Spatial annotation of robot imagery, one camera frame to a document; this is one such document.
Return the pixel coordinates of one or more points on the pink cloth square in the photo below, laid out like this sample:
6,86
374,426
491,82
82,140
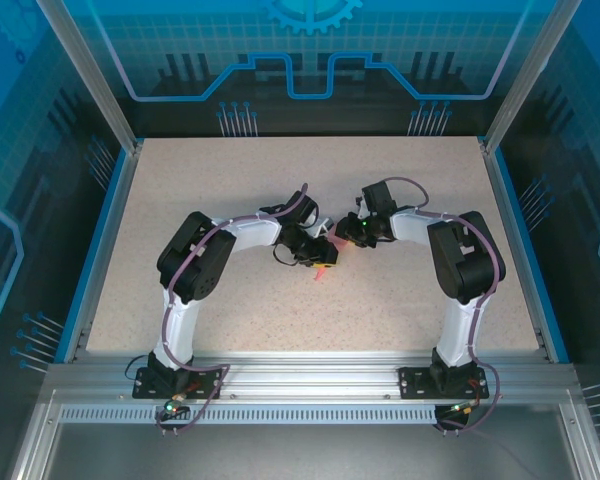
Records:
339,239

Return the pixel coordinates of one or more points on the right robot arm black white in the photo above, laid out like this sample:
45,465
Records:
467,255

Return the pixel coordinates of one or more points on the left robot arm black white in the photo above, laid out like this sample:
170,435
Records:
200,260

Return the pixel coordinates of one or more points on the small connector with green light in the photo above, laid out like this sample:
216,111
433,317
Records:
172,406
462,410

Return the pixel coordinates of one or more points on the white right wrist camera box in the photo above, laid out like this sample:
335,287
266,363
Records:
361,206

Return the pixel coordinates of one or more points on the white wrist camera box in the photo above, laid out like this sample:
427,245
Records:
322,226
361,206

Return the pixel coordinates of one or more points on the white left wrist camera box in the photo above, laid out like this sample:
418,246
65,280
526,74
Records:
322,226

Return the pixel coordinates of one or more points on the long aluminium mounting rail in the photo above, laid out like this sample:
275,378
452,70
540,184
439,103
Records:
310,372

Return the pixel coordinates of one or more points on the aluminium side rail blue edge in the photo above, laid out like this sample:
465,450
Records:
111,220
517,225

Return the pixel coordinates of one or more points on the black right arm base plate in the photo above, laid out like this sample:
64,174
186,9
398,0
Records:
415,382

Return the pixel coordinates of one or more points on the grey metal bench frame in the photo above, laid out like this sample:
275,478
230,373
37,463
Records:
300,450

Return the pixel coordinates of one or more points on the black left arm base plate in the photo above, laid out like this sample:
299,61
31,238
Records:
150,387

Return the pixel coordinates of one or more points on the aluminium frame post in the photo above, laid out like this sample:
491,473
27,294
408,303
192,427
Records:
87,70
530,70

